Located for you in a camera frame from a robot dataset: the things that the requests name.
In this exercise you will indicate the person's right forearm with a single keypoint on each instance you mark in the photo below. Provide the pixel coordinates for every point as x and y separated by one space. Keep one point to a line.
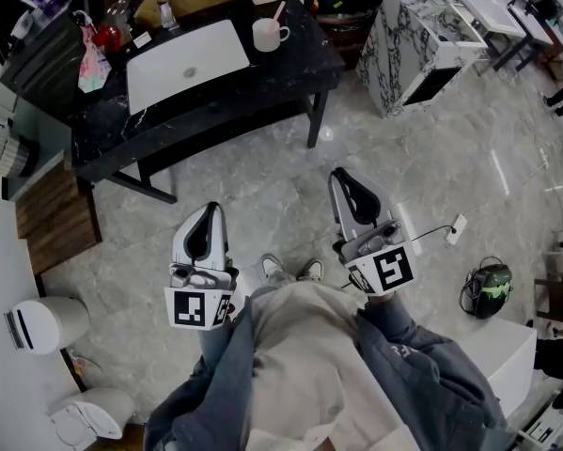
417 364

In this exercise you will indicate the person's torso in beige shirt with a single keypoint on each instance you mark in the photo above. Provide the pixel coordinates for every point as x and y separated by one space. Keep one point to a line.
304 360

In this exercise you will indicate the person's left forearm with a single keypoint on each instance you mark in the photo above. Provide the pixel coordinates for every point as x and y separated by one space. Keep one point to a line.
215 383

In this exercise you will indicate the small clear pump bottle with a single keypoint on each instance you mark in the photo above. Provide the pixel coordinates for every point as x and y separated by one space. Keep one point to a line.
168 17

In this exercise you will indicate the person's shoe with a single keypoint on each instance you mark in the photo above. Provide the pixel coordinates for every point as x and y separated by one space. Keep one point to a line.
270 266
313 269

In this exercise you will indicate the person's left shoe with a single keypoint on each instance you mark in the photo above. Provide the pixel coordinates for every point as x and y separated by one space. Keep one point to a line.
270 266

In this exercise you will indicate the white sink basin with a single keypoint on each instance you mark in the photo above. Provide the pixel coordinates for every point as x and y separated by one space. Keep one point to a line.
182 64

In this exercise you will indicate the red object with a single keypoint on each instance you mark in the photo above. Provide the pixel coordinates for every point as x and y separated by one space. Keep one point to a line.
107 38

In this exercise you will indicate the person's right shoe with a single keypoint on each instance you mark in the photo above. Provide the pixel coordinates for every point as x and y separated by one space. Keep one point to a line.
313 269

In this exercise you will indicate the white hook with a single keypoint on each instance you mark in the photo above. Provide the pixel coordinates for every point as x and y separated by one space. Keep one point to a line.
81 16

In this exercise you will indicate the dark wooden step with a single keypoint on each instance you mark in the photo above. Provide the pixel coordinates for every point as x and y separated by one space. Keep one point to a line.
60 214

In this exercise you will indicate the white toilet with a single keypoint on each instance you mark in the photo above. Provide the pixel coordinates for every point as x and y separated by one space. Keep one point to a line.
93 416

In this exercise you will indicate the low dark cabinet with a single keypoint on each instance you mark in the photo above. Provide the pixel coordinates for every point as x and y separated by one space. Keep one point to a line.
41 64

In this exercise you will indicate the wooden chair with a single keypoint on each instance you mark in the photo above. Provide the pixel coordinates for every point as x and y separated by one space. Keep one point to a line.
560 280

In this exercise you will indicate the white mug with toothbrush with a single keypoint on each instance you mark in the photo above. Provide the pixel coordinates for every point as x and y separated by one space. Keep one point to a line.
267 38

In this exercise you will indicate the white power strip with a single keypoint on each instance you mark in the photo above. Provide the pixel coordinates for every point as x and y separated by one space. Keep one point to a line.
456 230

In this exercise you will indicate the small white box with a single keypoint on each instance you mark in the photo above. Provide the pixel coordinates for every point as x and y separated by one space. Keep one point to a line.
141 39

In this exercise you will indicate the white trash bin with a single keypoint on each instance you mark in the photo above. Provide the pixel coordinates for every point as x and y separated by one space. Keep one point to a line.
51 324

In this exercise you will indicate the white cabinet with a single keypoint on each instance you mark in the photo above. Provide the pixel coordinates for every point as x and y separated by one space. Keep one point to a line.
506 360

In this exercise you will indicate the clear plastic bottle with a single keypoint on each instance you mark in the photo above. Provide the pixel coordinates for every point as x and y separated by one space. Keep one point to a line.
119 12

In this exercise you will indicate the white marble vanity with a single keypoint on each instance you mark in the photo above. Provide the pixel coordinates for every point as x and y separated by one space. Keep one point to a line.
403 50

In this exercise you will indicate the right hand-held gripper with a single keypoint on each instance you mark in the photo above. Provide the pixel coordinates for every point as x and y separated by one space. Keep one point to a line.
389 270

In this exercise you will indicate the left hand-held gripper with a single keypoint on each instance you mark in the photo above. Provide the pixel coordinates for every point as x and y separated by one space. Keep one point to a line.
187 306

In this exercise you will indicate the black green helmet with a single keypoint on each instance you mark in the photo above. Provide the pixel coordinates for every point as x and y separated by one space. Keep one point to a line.
490 289

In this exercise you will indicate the black marble vanity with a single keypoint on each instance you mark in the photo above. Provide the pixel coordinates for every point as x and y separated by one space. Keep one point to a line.
281 78

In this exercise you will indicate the white table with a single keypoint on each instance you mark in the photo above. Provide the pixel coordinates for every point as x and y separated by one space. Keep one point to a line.
497 14

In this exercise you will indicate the pink printed packet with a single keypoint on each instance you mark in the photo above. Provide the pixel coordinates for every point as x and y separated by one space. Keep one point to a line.
93 68

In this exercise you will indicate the grey striped towel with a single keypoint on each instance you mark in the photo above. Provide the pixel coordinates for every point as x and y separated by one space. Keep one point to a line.
8 153

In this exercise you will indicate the person's legs in jeans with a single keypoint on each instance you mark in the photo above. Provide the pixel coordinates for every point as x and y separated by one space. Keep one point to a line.
281 277

